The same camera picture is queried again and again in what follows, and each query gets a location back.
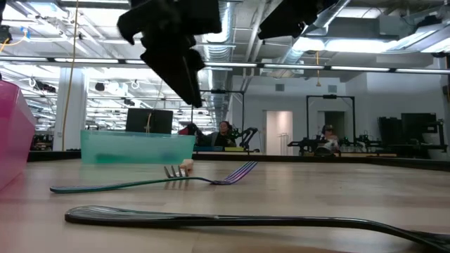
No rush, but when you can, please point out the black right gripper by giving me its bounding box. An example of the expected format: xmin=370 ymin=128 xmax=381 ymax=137
xmin=257 ymin=0 xmax=340 ymax=40

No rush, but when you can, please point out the overhead light bar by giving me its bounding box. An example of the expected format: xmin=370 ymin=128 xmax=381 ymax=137
xmin=0 ymin=55 xmax=450 ymax=75

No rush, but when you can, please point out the black monitor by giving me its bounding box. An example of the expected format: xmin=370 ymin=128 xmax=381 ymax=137
xmin=124 ymin=108 xmax=174 ymax=136

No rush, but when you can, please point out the pink translucent plastic bin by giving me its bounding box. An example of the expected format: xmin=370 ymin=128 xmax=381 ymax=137
xmin=0 ymin=79 xmax=37 ymax=190

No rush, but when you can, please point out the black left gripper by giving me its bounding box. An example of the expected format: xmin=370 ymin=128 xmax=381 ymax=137
xmin=117 ymin=0 xmax=223 ymax=108

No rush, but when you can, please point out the person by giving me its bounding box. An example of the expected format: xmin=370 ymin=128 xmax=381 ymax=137
xmin=210 ymin=120 xmax=237 ymax=148
xmin=320 ymin=124 xmax=340 ymax=153

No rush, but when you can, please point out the black metal frame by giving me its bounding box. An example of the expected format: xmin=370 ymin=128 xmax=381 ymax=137
xmin=200 ymin=89 xmax=246 ymax=153
xmin=304 ymin=93 xmax=356 ymax=155

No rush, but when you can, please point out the orange-handled silver fork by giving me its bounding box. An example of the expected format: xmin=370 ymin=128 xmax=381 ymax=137
xmin=163 ymin=158 xmax=195 ymax=179

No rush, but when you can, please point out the iridescent rainbow fork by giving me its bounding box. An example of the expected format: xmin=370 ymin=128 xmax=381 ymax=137
xmin=49 ymin=160 xmax=259 ymax=195

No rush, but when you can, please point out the black desk with monitors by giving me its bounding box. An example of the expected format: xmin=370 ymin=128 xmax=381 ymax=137
xmin=377 ymin=112 xmax=449 ymax=160

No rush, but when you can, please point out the silver round ventilation duct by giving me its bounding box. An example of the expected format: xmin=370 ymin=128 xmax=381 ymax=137
xmin=196 ymin=0 xmax=236 ymax=122
xmin=274 ymin=0 xmax=352 ymax=77

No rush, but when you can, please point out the teal translucent plastic bin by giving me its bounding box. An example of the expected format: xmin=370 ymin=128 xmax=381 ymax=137
xmin=79 ymin=129 xmax=196 ymax=165

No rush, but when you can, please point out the black fork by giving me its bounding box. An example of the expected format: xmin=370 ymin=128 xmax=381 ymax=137
xmin=64 ymin=205 xmax=450 ymax=252

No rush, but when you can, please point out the white pillar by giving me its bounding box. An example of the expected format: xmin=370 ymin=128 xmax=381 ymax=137
xmin=52 ymin=67 xmax=87 ymax=152

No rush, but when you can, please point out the yellow cable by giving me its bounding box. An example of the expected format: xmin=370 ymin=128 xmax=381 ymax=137
xmin=61 ymin=0 xmax=80 ymax=152

